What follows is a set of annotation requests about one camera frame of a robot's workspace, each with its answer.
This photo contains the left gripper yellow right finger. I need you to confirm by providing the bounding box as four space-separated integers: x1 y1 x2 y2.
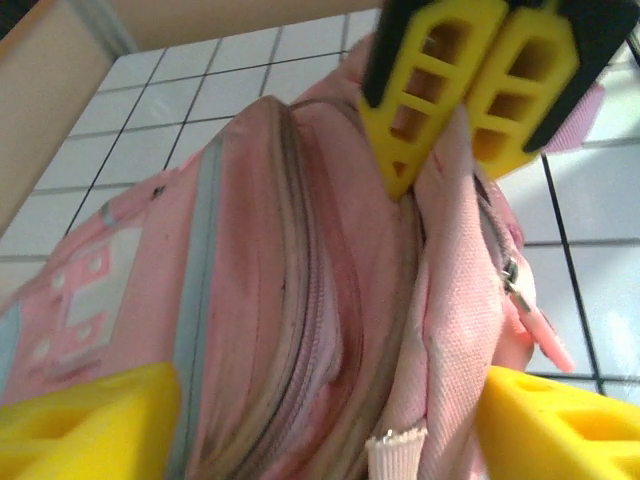
474 364 640 480

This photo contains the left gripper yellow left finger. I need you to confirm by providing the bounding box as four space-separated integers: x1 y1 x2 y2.
0 362 181 480

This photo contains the pink backpack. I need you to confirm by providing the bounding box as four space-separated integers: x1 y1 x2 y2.
0 34 606 480

